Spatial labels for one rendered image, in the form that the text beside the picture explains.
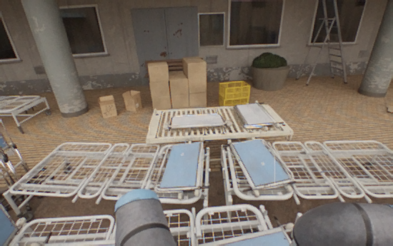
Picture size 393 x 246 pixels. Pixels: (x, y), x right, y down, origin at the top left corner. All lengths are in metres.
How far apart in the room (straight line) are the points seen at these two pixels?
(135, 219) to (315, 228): 0.42
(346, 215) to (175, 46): 6.25
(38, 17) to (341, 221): 5.06
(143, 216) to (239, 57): 6.58
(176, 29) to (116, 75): 2.39
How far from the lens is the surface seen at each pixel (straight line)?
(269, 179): 2.02
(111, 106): 4.80
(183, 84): 4.30
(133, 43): 6.70
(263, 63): 5.96
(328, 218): 0.59
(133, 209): 0.52
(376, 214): 0.63
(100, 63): 7.08
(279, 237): 1.57
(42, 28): 5.05
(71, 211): 2.86
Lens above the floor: 1.90
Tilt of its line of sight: 28 degrees down
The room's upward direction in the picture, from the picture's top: 2 degrees counter-clockwise
